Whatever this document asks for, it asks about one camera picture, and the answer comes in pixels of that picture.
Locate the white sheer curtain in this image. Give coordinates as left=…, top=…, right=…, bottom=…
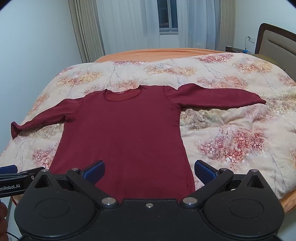
left=96, top=0, right=223, bottom=51

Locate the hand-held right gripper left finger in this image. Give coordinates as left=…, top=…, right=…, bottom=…
left=30, top=160, right=119, bottom=208

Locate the window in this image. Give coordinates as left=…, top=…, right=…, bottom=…
left=157, top=0, right=180, bottom=35

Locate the dark wooden nightstand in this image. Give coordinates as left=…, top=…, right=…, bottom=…
left=225, top=45, right=253, bottom=55

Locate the maroon long-sleeve shirt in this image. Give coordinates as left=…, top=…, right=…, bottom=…
left=11, top=83, right=266, bottom=202

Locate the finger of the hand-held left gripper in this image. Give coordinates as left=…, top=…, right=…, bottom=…
left=0, top=167, right=46, bottom=180
left=0, top=165, right=18, bottom=174

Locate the floral blanket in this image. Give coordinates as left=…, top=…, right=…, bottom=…
left=0, top=53, right=296, bottom=200

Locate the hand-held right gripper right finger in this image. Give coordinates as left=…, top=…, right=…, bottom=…
left=180, top=159, right=269, bottom=208

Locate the beige curtain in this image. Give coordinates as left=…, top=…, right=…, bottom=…
left=69, top=0, right=105, bottom=63
left=218, top=0, right=236, bottom=52

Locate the person's left hand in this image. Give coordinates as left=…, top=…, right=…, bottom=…
left=0, top=202, right=8, bottom=233

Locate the padded brown headboard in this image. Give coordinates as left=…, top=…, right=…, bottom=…
left=254, top=23, right=296, bottom=82

